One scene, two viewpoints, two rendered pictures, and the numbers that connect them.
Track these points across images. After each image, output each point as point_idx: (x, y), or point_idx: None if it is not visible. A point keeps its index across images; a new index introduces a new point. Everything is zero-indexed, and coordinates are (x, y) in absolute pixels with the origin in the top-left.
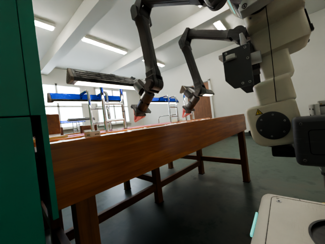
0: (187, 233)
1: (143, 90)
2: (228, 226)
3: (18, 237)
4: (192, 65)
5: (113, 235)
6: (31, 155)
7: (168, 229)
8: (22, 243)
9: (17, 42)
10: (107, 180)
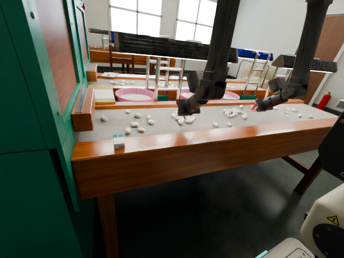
0: (201, 209)
1: (195, 89)
2: (240, 226)
3: (52, 217)
4: (307, 43)
5: None
6: (53, 176)
7: (188, 196)
8: (55, 219)
9: (20, 78)
10: (124, 185)
